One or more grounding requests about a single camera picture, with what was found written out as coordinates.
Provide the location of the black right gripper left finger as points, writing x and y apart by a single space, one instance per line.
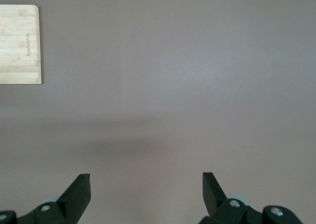
71 204

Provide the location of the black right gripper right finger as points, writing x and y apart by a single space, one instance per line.
214 201

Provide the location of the bamboo cutting board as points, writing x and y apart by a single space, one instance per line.
14 48

